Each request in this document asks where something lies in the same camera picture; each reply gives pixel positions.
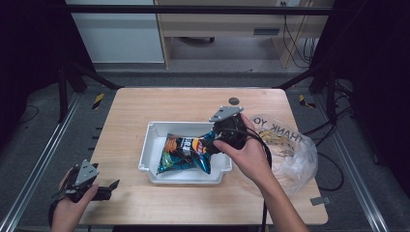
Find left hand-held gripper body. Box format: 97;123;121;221
50;159;101;204

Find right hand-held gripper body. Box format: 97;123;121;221
208;105;249;151

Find dark blue chip bag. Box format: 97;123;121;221
156;130;224;176

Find white plastic bin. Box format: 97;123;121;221
138;121;233;186

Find clear plastic shopping bag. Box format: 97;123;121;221
249;113;320;196

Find person's right hand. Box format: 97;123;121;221
213;113;276;190

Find person's left hand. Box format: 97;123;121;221
50;168;101;226

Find black metal stand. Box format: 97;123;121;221
276;60;340;126
57;60;123;124

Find grey desk label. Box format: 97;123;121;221
252;27;281;37

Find white cabinet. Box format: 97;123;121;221
65;0;165;65

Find black curtain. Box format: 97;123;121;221
313;0;410;189
0;0;99;143

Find aluminium floor rail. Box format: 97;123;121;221
313;95;392;232
0;93;82;232

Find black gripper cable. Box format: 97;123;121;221
47;199;59;230
221;128;273;232

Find yellow-handled tool left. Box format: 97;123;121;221
91;92;106;111

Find yellow-handled tool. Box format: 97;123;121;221
297;94;317;110
91;92;106;111

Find yellow-handled tool right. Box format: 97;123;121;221
297;94;317;110

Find thin black floor cable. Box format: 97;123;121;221
10;103;41;127

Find black floor cable bundle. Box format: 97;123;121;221
302;105;355;140

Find hanging black cables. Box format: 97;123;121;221
281;2;321;70

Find grey metal bracket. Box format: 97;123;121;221
309;195;333;207

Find black floor cable loop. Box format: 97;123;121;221
316;151;345;192

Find black horizontal frame bar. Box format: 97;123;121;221
64;4;335;16

